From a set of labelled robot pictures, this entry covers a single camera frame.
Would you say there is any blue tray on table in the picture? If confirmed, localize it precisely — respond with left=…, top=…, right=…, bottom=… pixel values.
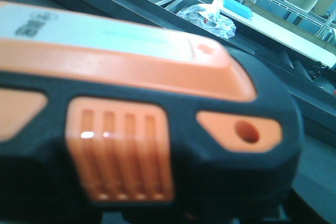
left=223, top=0, right=253, bottom=19

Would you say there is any clear plastic bag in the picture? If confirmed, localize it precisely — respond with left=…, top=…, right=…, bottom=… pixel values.
left=177, top=0, right=236, bottom=39

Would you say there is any white background table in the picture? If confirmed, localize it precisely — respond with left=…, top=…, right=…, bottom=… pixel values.
left=220, top=7, right=335, bottom=68

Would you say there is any orange black barcode scanner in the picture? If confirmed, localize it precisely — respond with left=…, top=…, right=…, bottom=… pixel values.
left=1, top=2, right=303, bottom=223

